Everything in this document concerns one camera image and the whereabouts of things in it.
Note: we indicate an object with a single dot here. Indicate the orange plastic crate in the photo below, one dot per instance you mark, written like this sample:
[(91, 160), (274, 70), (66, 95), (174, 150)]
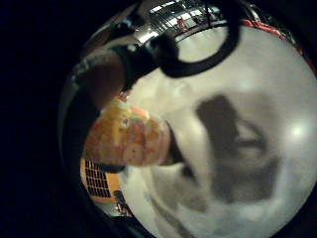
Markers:
[(99, 181)]

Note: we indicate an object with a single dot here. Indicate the red cloth strip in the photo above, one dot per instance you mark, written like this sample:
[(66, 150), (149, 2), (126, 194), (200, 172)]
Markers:
[(277, 33)]

